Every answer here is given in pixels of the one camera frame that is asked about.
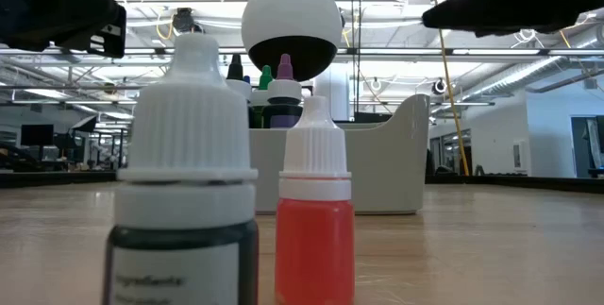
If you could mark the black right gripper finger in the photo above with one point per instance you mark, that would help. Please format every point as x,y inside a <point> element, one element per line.
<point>481,7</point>

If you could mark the grey plastic caddy bin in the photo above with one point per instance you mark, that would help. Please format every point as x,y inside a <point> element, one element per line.
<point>387,168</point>

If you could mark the large blue-capped coloring bottle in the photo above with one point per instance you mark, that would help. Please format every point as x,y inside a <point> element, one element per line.
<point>246,79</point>

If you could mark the large purple-capped coloring bottle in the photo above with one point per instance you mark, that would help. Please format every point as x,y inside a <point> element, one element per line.
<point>284,90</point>

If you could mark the large green-capped coloring bottle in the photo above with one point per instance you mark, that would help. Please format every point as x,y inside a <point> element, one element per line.
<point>265,78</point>

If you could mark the small coral-orange coloring bottle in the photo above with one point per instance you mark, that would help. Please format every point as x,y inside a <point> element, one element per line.
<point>313,248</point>

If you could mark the black computer monitor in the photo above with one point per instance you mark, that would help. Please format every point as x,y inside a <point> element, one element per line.
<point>38,135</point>

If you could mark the small bottle with ingredients label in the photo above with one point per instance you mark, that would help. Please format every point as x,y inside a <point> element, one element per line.
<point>189,130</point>

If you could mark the white globe table lamp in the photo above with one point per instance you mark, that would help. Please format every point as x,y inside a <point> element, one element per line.
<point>292,12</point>

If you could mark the black overhead camera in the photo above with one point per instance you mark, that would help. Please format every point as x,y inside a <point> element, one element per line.
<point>184,19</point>

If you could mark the black aluminium table frame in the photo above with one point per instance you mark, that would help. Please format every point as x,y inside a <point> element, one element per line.
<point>519,183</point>

